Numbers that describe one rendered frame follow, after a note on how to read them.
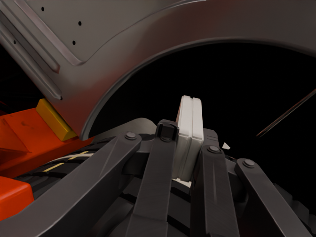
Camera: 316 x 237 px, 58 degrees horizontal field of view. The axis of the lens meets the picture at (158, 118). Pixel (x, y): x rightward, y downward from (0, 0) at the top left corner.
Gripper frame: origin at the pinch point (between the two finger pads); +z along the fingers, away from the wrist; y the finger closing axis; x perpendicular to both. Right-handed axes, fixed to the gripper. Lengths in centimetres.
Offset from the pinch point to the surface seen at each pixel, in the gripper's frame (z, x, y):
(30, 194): -0.3, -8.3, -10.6
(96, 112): 51, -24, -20
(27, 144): 48, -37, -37
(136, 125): 187, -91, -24
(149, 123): 199, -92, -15
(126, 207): 2.4, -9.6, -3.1
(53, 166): 11.0, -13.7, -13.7
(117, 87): 49, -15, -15
